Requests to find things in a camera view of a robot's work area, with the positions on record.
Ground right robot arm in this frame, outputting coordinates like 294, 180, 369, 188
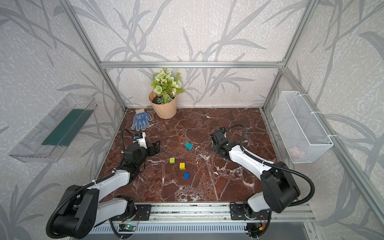
210, 125, 315, 220

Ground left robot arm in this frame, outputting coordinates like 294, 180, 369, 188
46, 141, 161, 239

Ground teal triangular wood block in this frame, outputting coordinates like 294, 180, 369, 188
185, 142, 193, 150

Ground blue work glove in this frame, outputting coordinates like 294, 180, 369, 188
131, 109, 153, 131

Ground beige flower pot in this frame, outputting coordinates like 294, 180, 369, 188
149, 91, 178, 119

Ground green white artificial flowers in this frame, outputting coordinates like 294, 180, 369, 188
151, 69, 185, 105

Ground left circuit board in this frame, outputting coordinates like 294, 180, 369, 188
119, 223, 138, 232

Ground pink object in basket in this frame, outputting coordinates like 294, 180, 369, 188
289, 147, 304, 159

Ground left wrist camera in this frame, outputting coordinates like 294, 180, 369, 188
134, 132, 147, 149

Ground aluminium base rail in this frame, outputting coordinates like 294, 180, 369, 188
112, 202, 315, 224

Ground white wire mesh basket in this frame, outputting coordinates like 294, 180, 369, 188
272, 91, 334, 164

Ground clear plastic wall shelf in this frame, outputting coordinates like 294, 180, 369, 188
9, 94, 98, 163

